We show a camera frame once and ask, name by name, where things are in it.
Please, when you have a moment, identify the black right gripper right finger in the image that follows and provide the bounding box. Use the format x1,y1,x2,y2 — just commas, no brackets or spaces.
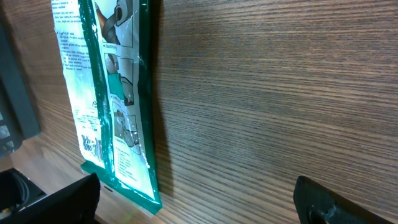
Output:
293,176,392,224

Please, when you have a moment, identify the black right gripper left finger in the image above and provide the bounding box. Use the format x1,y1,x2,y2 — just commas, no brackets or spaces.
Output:
1,174,101,224

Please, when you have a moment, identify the green 3M gloves package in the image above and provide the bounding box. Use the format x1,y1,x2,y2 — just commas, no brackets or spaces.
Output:
51,0,162,216

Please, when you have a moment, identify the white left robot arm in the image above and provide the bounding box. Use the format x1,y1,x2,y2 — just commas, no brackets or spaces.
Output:
1,25,40,213

